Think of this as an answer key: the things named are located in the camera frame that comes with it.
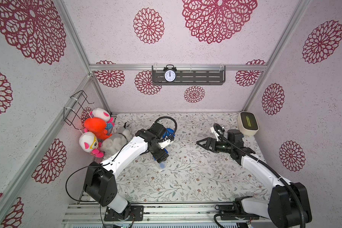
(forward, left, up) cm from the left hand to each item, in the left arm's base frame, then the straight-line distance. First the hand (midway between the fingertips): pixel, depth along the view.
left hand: (159, 154), depth 82 cm
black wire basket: (+14, +45, +20) cm, 51 cm away
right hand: (+4, -23, +6) cm, 24 cm away
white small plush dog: (+9, +29, -2) cm, 31 cm away
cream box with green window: (+30, -64, -8) cm, 71 cm away
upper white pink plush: (+27, +39, +6) cm, 47 cm away
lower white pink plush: (+4, +39, +7) cm, 40 cm away
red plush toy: (+15, +38, +7) cm, 41 cm away
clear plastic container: (-2, -1, -11) cm, 11 cm away
